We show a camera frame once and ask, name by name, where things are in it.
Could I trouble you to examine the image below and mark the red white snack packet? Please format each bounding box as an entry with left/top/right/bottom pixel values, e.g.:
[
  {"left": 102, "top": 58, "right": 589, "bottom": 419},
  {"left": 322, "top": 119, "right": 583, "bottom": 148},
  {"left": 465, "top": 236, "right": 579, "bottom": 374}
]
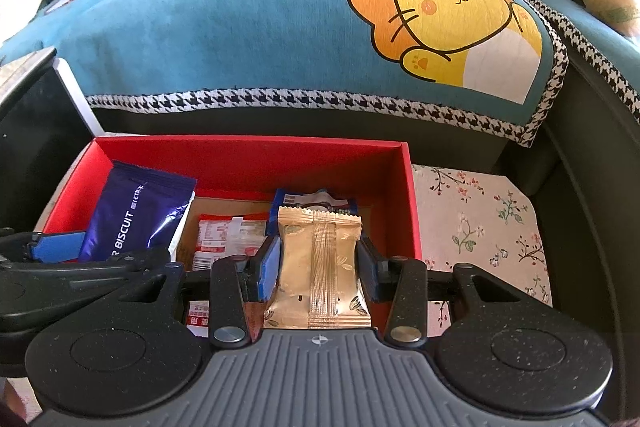
[{"left": 184, "top": 211, "right": 271, "bottom": 338}]

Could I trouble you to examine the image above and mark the gold snack packet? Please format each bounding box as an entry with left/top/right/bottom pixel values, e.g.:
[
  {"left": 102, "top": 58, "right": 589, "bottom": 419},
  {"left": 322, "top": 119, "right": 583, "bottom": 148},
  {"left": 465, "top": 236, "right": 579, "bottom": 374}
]
[{"left": 264, "top": 206, "right": 371, "bottom": 329}]

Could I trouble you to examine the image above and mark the purple wafer biscuit packet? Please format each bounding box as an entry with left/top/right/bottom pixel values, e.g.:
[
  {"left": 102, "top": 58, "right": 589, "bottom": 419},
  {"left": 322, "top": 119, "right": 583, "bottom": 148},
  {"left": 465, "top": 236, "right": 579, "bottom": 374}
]
[{"left": 78, "top": 161, "right": 196, "bottom": 262}]

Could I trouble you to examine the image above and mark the blue snack packet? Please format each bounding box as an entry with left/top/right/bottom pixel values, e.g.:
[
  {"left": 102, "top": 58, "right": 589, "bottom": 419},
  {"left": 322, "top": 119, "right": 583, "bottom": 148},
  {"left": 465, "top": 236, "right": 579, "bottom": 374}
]
[{"left": 266, "top": 188, "right": 358, "bottom": 235}]

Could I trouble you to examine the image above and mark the floral tablecloth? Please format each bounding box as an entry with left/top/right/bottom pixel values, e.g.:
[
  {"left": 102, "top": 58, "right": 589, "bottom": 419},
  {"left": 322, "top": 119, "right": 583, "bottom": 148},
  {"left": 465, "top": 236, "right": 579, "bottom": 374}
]
[{"left": 412, "top": 165, "right": 552, "bottom": 306}]

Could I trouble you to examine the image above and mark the red cardboard box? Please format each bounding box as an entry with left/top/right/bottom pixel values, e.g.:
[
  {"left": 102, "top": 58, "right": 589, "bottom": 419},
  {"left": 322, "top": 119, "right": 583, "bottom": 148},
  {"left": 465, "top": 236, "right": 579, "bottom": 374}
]
[{"left": 36, "top": 135, "right": 421, "bottom": 265}]

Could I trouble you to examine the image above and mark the blue lion sofa cover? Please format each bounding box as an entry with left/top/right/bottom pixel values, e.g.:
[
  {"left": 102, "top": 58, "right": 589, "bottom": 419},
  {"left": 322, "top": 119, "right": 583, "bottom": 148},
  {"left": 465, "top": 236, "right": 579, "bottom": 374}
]
[{"left": 1, "top": 0, "right": 639, "bottom": 146}]

